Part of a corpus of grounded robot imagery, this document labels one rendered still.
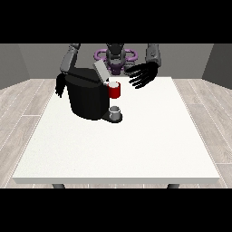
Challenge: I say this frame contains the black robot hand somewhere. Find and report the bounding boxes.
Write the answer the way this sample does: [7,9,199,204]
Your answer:
[124,62,160,90]
[54,72,67,99]

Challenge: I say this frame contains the black coffee machine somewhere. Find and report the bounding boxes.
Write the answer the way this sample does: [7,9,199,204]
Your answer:
[63,67,123,124]

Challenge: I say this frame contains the red pod holder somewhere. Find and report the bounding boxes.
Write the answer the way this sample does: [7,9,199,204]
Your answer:
[107,82,121,100]

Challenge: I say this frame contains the pale grey machine lid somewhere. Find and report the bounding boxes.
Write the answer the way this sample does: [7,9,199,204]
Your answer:
[92,59,111,83]

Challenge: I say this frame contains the grey robot trunk purple rings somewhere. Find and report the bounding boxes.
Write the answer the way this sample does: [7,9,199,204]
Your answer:
[93,43,139,76]

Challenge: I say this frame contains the small grey cup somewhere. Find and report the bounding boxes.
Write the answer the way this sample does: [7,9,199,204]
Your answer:
[109,105,122,121]

